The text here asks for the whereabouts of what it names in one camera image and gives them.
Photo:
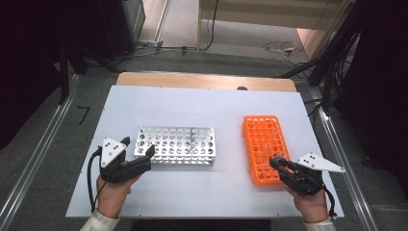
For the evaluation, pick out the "orange plastic test tube rack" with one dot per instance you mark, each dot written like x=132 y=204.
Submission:
x=261 y=138

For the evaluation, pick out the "wooden table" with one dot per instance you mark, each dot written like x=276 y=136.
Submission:
x=205 y=81

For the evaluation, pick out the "light wooden furniture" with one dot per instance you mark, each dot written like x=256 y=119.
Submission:
x=256 y=12

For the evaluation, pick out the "silver metal test tube rack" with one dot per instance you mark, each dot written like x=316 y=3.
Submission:
x=179 y=144

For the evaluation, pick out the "person's left hand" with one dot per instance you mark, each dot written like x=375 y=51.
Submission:
x=114 y=199

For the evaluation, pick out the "black metal stand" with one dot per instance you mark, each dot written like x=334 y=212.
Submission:
x=327 y=64
x=64 y=73

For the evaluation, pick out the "grey cabinet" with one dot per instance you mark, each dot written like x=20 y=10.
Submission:
x=133 y=16

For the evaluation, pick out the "dark curtain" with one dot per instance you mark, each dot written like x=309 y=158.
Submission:
x=25 y=64
x=381 y=80

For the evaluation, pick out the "white table board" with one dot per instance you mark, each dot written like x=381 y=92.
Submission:
x=192 y=106

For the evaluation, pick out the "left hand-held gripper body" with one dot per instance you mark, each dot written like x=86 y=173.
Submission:
x=117 y=170

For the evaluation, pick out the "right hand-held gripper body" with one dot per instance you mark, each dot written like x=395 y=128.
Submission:
x=304 y=183

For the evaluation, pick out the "clear test tube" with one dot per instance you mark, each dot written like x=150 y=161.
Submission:
x=278 y=156
x=268 y=146

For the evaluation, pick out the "person's right hand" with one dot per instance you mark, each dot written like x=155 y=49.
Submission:
x=311 y=207

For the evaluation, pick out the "aluminium floor rail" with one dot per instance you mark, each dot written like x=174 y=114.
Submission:
x=336 y=144
x=38 y=154

